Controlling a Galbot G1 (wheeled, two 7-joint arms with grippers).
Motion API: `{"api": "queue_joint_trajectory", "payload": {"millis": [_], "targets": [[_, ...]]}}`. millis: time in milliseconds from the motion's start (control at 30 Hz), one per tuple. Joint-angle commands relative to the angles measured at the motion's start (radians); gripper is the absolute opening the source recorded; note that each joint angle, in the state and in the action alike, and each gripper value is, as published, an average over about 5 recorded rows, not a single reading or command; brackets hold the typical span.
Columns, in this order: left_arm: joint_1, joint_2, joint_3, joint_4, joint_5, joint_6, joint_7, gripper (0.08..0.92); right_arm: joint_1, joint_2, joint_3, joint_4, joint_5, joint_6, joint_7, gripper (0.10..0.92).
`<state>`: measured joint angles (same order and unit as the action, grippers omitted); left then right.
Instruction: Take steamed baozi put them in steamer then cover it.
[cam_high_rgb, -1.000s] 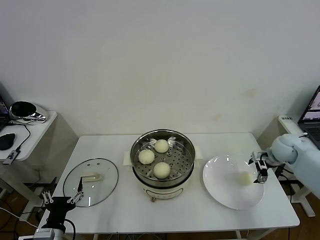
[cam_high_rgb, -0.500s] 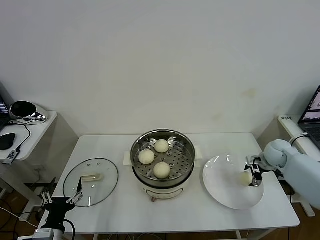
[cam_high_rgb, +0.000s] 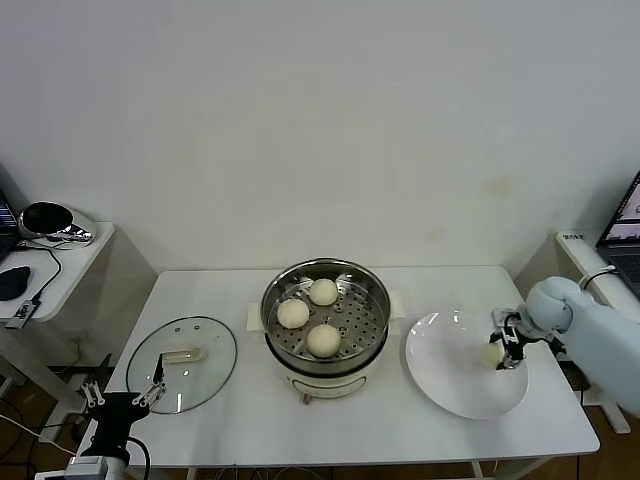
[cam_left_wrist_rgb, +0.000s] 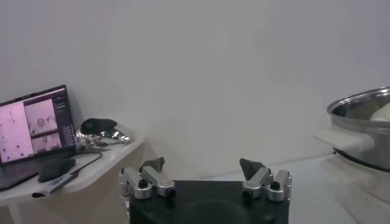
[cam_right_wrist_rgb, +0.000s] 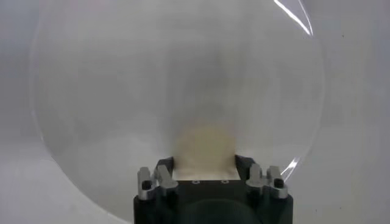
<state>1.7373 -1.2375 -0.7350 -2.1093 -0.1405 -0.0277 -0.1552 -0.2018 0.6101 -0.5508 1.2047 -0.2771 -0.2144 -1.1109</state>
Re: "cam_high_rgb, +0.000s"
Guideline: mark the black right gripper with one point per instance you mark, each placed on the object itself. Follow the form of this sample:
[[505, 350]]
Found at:
[[501, 316]]

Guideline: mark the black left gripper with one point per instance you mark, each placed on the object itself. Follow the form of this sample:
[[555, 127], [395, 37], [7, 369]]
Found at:
[[117, 410]]

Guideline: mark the white steamed baozi bun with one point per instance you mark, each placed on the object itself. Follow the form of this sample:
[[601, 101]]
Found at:
[[490, 354], [322, 291], [323, 341], [292, 313]]

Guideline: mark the round glass pot lid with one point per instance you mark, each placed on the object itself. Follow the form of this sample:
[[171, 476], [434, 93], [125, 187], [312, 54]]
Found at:
[[200, 370]]

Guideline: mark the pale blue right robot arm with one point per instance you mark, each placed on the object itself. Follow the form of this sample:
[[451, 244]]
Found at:
[[595, 340]]

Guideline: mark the stainless steel steamer basket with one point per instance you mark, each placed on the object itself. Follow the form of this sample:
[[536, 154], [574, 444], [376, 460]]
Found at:
[[360, 325]]

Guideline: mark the white round plate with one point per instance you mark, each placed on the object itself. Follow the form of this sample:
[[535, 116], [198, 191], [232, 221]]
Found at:
[[440, 370]]

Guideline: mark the white side table with label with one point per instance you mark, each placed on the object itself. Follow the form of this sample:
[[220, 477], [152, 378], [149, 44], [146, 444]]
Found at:
[[575, 252]]

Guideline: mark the grey usb hub dongle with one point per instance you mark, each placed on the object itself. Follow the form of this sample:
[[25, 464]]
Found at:
[[21, 315]]

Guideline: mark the small printed table label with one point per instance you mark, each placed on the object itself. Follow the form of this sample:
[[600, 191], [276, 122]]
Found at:
[[574, 237]]

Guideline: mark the white side table with mouse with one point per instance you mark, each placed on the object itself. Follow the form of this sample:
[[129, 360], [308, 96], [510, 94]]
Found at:
[[75, 260]]

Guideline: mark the dark grey open laptop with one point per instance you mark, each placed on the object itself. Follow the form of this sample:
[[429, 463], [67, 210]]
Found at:
[[625, 250]]

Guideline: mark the black computer mouse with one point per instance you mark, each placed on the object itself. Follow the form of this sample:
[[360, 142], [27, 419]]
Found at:
[[14, 282]]

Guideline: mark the cream electric cooking pot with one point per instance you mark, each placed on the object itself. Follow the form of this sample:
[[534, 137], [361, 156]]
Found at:
[[325, 387]]

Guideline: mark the chrome and black headset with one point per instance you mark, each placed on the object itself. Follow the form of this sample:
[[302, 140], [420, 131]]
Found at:
[[45, 220]]

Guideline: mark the laptop with pink screen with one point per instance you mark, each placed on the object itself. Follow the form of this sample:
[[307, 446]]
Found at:
[[6, 220]]

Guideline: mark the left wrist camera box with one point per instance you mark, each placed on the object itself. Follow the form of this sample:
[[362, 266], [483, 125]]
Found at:
[[86, 467]]

